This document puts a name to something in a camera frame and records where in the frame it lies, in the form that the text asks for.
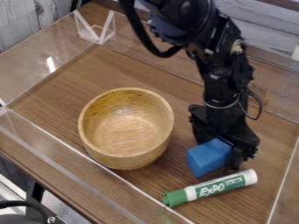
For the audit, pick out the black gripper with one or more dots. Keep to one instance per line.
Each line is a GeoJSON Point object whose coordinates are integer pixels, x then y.
{"type": "Point", "coordinates": [227, 124]}

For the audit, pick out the blue rectangular block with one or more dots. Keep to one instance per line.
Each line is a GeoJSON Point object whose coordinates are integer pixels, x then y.
{"type": "Point", "coordinates": [207, 157]}

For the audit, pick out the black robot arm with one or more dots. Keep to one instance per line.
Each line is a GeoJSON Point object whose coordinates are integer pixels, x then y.
{"type": "Point", "coordinates": [192, 26]}

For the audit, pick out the brown wooden bowl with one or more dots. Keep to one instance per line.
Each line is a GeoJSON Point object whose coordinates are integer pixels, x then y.
{"type": "Point", "coordinates": [125, 125]}

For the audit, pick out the green Expo marker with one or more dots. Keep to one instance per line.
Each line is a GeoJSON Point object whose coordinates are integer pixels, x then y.
{"type": "Point", "coordinates": [205, 189]}

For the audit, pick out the black metal stand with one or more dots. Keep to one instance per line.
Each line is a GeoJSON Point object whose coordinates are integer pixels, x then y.
{"type": "Point", "coordinates": [21, 198]}

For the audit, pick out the clear acrylic enclosure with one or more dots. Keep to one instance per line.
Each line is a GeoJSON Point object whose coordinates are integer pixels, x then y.
{"type": "Point", "coordinates": [88, 54]}

